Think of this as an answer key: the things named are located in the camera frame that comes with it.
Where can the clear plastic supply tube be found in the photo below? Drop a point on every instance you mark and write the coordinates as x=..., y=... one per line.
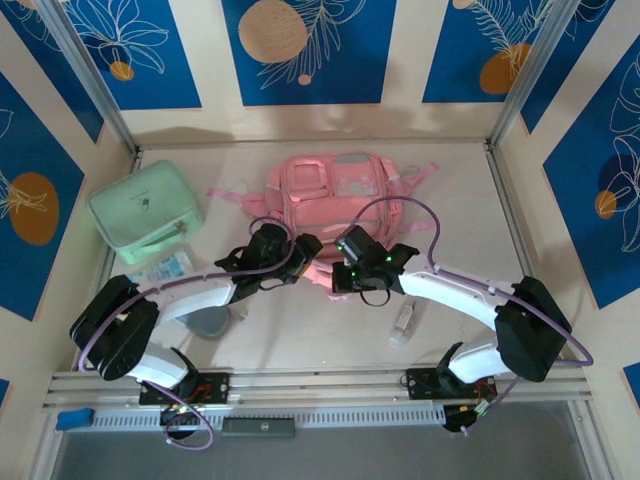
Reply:
x=404, y=325

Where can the pink school backpack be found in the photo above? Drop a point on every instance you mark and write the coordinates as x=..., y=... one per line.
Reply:
x=340, y=200

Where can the grey oval pencil case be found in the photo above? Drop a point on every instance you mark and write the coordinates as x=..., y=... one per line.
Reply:
x=210, y=325

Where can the blue tissue packet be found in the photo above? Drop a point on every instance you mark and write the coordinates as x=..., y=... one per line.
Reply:
x=167, y=267

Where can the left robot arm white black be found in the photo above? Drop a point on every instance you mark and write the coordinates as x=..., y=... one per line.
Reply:
x=200, y=300

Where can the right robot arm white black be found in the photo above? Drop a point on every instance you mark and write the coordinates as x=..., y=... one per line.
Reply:
x=450, y=295

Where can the mint green zip case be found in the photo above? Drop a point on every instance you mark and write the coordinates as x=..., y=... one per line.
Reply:
x=145, y=210

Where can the blue poster beige circle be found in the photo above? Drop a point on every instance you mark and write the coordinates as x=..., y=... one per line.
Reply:
x=310, y=85

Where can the grey green rectangular device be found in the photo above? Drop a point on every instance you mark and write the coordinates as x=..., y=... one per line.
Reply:
x=257, y=428

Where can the blue poster white flower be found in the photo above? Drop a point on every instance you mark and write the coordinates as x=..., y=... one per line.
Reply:
x=150, y=85

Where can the blue poster dark circle leaves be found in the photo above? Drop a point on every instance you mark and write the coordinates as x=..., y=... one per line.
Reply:
x=590, y=225

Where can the blue poster orange circle fern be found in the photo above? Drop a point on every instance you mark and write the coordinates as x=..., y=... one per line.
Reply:
x=465, y=50

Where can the blue poster orange oval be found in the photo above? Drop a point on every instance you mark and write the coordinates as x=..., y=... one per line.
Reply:
x=30, y=150

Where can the blue foam block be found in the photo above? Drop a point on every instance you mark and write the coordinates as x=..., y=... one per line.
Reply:
x=75, y=419

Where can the blue poster white leaf lines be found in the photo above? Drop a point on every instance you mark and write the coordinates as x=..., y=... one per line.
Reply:
x=60, y=85

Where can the blue poster thin white lines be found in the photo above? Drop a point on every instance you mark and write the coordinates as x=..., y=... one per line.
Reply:
x=565, y=75

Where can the aluminium front frame rail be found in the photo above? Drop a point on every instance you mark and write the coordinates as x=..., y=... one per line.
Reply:
x=320, y=387

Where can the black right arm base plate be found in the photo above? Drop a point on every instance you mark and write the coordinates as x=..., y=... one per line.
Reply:
x=420, y=382

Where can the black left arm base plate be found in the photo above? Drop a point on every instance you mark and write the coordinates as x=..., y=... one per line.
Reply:
x=220, y=387

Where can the aluminium corner post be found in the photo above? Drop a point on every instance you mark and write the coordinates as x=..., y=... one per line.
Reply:
x=87, y=75
x=527, y=75

